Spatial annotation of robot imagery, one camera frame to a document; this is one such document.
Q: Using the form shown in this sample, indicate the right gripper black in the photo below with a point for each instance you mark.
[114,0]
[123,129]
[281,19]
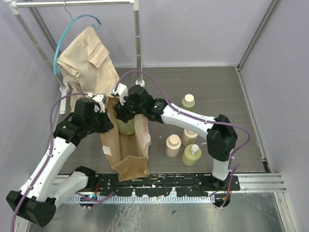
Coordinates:
[119,109]

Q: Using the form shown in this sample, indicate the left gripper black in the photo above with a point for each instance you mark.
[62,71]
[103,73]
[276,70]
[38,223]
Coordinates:
[103,122]

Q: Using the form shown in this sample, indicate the green pump bottle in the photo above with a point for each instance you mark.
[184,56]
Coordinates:
[126,128]
[191,155]

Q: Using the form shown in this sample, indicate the brown canvas bag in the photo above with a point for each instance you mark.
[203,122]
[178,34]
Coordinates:
[127,154]

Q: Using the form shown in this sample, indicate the green bottle beige cap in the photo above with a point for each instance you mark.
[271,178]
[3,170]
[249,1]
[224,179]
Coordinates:
[188,101]

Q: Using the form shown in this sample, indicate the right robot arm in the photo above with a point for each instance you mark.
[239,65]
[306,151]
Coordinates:
[220,135]

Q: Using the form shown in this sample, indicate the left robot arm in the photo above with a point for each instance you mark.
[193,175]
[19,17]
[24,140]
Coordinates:
[36,201]

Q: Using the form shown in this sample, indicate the beige shirt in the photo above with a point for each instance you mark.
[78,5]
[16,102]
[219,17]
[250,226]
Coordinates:
[86,66]

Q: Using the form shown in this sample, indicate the beige bottle left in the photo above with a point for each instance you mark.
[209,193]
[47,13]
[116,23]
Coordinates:
[173,144]

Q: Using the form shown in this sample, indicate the beige bottle right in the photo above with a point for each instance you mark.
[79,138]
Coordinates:
[188,137]

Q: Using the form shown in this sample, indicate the teal clothes hanger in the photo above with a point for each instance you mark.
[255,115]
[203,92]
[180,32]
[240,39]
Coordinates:
[63,35]

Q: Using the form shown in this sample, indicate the white clothes rack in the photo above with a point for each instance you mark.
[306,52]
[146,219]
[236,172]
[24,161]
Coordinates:
[15,5]

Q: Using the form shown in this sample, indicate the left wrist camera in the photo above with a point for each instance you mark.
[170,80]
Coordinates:
[100,101]

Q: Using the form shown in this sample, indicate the white cable tray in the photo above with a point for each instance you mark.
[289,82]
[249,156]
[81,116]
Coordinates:
[172,198]

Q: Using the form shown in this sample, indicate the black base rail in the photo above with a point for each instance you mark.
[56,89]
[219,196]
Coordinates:
[154,185]

